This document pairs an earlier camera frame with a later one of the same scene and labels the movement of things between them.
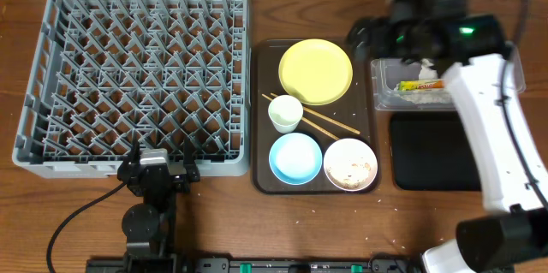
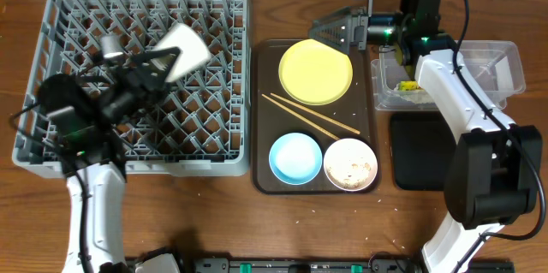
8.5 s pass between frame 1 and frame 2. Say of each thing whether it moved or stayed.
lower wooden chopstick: stayed
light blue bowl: stayed
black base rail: stayed
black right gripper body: moved
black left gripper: moved
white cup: moved
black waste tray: stayed
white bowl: stayed
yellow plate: stayed
